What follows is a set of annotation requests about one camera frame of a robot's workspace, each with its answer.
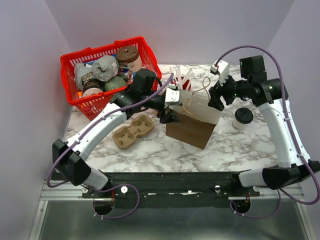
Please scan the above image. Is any black gold labelled jar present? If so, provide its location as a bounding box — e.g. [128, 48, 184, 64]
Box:
[81, 72, 103, 98]

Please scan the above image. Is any red plastic shopping basket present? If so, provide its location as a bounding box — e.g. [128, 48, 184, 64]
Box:
[60, 36, 162, 120]

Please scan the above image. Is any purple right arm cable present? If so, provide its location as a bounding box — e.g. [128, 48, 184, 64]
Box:
[216, 44, 320, 218]

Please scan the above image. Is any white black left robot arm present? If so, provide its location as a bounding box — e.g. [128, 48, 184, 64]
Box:
[46, 68, 180, 198]

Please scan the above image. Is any grey crumpled bag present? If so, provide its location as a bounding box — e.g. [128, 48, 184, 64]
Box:
[74, 55, 119, 90]

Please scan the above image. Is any blue white can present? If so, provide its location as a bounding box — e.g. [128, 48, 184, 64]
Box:
[117, 67, 135, 82]

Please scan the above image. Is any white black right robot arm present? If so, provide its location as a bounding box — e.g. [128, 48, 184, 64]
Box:
[208, 55, 320, 196]

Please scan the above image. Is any white paper coffee cup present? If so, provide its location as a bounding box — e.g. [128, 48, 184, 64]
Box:
[231, 118, 248, 131]

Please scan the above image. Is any cardboard cup carrier tray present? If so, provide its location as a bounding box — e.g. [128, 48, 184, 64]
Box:
[112, 114, 154, 149]

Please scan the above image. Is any brown paper bag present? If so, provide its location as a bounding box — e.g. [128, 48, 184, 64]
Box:
[165, 77, 222, 150]

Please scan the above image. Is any green round melon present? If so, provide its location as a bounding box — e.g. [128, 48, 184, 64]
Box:
[103, 75, 127, 92]

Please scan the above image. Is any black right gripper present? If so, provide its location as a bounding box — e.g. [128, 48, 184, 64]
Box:
[207, 69, 250, 112]

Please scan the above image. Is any black plastic cup lid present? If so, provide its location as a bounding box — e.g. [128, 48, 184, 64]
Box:
[234, 107, 254, 125]

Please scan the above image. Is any red ribbed cup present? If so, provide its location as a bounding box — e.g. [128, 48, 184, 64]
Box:
[181, 76, 192, 91]

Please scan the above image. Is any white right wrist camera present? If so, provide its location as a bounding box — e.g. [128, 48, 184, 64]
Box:
[210, 60, 230, 86]

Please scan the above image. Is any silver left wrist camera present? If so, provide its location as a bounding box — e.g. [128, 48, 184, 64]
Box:
[164, 87, 181, 106]

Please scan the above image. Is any black mounting base rail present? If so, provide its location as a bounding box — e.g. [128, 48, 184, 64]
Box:
[49, 171, 261, 210]

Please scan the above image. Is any brown lidded round container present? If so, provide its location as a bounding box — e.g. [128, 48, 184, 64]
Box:
[116, 45, 143, 73]

